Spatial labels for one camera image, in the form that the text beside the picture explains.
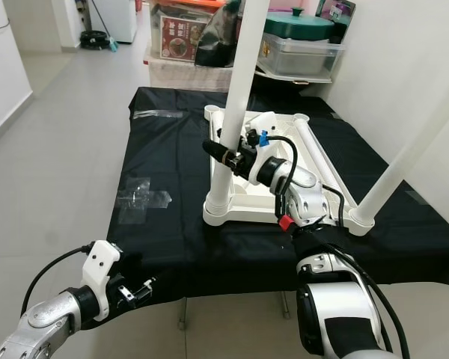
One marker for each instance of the white appliance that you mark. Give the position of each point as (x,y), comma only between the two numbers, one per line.
(116,19)

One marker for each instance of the black table cloth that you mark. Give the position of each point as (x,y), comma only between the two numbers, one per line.
(165,149)

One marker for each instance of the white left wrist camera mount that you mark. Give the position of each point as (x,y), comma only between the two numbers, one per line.
(102,260)

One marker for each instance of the green pot with lid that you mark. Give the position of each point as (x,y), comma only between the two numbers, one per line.
(299,26)

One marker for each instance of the clear plastic container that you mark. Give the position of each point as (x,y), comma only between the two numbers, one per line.
(303,58)

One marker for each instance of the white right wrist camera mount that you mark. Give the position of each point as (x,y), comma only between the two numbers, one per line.
(266,123)

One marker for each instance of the beige patterned cloth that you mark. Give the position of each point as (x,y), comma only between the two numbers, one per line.
(191,76)

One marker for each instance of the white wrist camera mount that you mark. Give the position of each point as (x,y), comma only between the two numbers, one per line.
(102,260)
(266,123)

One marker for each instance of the red printed food box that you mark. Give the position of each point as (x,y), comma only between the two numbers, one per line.
(183,39)

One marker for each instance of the white plastic table top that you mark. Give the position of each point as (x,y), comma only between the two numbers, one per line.
(247,202)

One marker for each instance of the clear storage box orange lid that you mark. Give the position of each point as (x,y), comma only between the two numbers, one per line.
(155,30)

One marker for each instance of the black plastic bag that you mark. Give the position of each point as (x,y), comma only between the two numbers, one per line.
(217,45)

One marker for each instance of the crossed clear tape patch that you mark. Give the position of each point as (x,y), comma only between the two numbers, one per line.
(141,198)

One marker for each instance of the clear tape strip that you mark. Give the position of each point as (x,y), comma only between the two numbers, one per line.
(159,114)

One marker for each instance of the dark purple printed box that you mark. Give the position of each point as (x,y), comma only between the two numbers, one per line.
(337,11)

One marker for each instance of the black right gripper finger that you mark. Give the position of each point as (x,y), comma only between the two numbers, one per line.
(215,149)

